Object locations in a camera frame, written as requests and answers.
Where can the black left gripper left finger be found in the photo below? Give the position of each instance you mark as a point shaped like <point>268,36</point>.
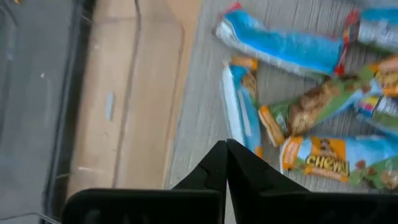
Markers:
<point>192,199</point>

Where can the blue red-ended granola bar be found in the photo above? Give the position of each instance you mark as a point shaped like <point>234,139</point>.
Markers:
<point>280,46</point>
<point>379,28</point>

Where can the blue orange Chewy granola bar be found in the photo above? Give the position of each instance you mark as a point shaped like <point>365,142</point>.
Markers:
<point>326,161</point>

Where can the green Chewy granola bar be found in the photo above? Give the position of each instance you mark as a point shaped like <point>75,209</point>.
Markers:
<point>311,105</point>

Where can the silver bar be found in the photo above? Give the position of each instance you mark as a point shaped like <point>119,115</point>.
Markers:
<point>379,112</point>

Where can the grey woven placemat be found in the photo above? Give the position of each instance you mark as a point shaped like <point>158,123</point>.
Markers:
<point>202,109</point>

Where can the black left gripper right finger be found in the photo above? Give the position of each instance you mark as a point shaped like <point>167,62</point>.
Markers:
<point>264,199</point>

